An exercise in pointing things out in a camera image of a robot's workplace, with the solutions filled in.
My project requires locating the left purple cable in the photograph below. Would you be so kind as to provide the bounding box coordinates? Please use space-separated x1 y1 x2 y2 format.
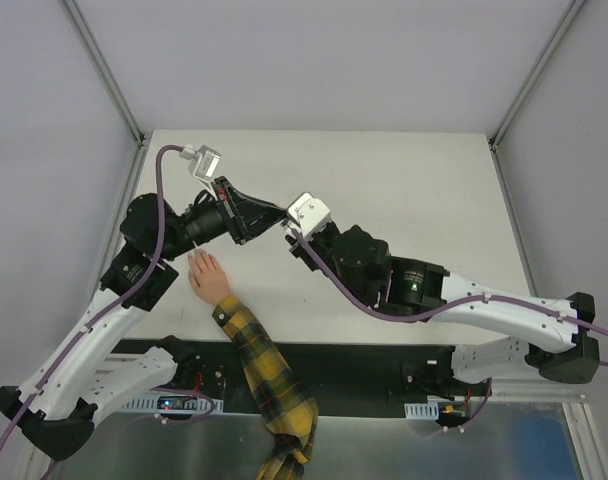
0 143 198 480

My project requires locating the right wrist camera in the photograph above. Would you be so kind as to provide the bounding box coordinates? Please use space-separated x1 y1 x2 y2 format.
286 192 332 240

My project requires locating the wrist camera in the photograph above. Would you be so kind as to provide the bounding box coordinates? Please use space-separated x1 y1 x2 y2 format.
286 192 332 240
179 145 221 180

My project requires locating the yellow plaid sleeve forearm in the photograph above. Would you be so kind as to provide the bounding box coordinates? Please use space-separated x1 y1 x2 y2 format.
212 295 319 479

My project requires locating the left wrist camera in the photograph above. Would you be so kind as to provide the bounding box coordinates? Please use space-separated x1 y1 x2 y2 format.
179 145 221 180

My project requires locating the right white cable duct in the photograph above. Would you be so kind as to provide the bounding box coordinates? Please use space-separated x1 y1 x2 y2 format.
404 401 440 421

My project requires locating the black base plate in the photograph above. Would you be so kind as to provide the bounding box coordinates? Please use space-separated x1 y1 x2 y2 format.
103 338 540 416

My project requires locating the left aluminium frame post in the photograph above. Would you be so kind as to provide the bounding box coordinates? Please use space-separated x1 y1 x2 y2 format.
58 0 153 149

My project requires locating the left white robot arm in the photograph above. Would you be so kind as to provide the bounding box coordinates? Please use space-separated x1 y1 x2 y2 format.
0 177 287 462

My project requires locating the aluminium frame post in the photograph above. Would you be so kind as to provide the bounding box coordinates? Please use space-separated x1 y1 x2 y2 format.
487 0 593 151
58 0 153 149

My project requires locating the right aluminium frame post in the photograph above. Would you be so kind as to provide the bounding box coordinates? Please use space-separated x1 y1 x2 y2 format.
487 0 593 151

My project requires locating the mannequin hand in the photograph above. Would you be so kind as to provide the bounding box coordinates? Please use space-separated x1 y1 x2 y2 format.
188 249 232 307

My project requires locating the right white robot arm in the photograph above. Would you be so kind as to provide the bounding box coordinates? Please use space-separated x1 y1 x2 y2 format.
284 221 601 395

